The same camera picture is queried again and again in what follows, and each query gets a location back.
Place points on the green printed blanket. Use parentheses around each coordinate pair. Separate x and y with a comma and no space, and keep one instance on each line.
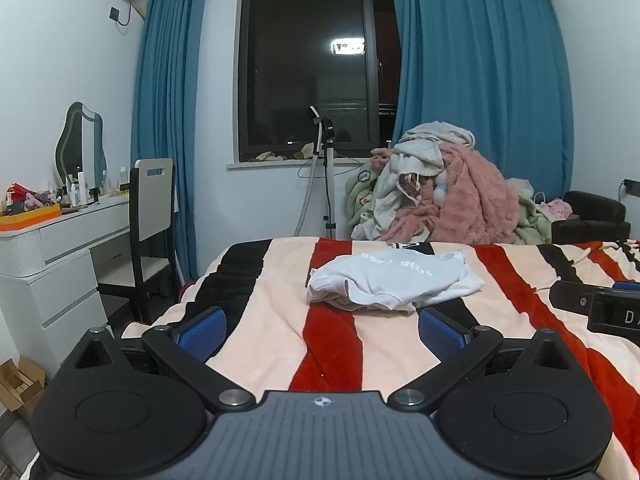
(362,195)

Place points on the white shirt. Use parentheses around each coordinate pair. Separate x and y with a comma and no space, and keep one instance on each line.
(395,277)

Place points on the garment steamer stand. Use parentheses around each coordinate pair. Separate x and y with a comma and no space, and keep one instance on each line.
(328,185)

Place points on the small beige cloth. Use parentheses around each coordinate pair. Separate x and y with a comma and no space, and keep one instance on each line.
(305,151)
(267,157)

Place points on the wavy vanity mirror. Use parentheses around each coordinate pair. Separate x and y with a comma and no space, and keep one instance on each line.
(80,145)

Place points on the black armchair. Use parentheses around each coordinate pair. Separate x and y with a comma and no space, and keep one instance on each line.
(595,210)

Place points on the cream cloth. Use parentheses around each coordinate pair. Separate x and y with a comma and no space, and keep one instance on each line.
(440,132)

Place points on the white dresser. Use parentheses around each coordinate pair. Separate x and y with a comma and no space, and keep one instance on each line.
(65,270)

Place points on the dark window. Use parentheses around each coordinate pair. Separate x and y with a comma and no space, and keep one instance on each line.
(300,70)

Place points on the black wall socket with plug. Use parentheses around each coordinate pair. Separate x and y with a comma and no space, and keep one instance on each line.
(631,186)

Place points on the cardboard box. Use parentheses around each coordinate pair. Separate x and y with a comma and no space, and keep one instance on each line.
(20,385)

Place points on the white hooded garment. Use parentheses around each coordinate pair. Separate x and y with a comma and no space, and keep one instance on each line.
(415,160)

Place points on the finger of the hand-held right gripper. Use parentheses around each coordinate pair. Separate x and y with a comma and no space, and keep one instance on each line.
(627,286)
(570,297)

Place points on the blue curtain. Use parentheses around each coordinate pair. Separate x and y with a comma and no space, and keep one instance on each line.
(480,70)
(165,110)

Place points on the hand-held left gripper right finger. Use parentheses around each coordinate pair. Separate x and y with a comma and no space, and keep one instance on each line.
(440,334)

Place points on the red and pink trinkets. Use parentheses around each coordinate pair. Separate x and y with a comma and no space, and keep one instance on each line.
(27,199)

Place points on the orange tray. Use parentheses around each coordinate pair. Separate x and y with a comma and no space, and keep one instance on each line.
(30,219)

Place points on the row of cosmetic bottles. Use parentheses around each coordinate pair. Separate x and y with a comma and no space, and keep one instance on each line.
(80,190)

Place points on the pile of clothes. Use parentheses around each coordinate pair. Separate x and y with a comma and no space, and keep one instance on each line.
(470,195)

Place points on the pale green blanket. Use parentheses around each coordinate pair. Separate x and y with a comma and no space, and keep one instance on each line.
(532,225)

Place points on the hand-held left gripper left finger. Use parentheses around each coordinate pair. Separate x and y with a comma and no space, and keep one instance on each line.
(202,334)

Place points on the small pink garment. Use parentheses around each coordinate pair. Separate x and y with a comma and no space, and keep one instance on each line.
(559,209)

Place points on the striped fleece blanket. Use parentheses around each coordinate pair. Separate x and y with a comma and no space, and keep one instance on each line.
(280,310)

